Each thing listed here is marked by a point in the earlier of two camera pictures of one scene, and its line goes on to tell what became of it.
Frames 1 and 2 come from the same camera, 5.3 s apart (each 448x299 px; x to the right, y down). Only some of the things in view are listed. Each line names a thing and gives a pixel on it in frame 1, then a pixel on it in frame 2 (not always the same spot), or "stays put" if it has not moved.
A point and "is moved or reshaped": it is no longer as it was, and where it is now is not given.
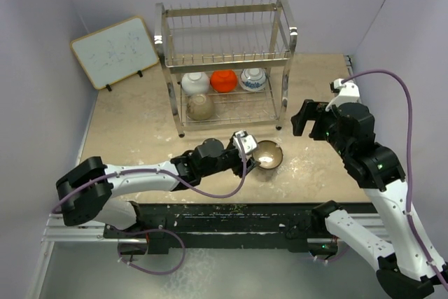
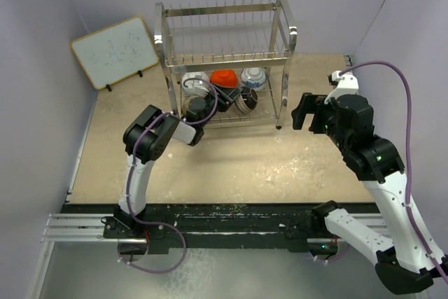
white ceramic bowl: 195,82 stays put
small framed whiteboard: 116,52 stays put
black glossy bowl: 199,106 is moved or reshaped
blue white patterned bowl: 253,79 stays put
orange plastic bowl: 223,80 stays put
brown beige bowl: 268,154 to 246,106
